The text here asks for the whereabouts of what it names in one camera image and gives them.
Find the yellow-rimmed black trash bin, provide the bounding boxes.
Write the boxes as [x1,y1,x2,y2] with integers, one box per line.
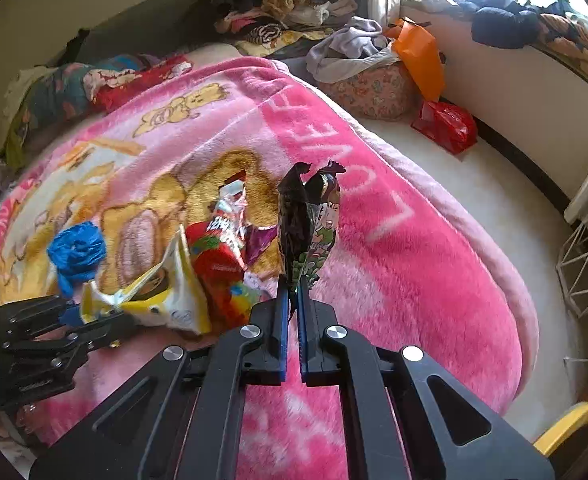
[533,395,588,459]

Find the blue plastic bag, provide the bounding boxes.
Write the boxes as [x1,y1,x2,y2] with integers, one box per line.
[48,221,107,299]

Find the white wire stool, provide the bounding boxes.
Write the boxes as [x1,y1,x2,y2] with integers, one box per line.
[556,194,588,319]

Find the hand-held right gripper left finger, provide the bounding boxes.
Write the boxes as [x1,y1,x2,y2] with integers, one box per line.
[28,285,292,480]

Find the grey headboard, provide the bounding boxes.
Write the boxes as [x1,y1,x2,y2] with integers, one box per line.
[0,0,219,78]

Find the yellow white snack packet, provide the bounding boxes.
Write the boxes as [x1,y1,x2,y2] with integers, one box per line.
[80,232,213,336]

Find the orange paper bag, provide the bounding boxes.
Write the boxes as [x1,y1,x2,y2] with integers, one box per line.
[391,17,448,104]

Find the grey white clothes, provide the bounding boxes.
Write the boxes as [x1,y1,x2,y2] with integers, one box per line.
[306,16,401,84]

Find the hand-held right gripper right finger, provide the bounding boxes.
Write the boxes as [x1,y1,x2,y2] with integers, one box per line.
[296,285,557,480]

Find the red plastic shopping bag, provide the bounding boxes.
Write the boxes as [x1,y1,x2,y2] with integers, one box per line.
[411,100,478,156]

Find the floral laundry basket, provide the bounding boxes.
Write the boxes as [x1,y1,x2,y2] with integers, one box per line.
[319,58,417,122]

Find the dark floral quilt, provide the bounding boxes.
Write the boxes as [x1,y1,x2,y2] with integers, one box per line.
[2,52,151,172]

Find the pink printed blanket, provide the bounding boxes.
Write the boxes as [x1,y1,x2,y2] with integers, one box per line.
[0,55,541,480]

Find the red snack packet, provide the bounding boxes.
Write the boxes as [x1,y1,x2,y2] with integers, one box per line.
[186,170,275,333]

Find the small black cloth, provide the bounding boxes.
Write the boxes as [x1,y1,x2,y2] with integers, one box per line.
[66,29,92,62]

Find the dark snack packet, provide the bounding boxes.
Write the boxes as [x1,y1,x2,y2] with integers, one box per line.
[277,160,343,292]

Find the orange patterned quilt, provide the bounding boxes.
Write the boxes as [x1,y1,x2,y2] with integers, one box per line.
[528,0,588,87]

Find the red printed cloth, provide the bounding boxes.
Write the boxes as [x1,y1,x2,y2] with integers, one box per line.
[94,55,193,114]

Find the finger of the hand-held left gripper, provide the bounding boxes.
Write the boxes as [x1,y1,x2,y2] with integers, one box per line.
[0,295,82,346]
[0,314,137,406]

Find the pile of mixed clothes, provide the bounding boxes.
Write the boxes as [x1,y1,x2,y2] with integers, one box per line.
[214,0,361,57]

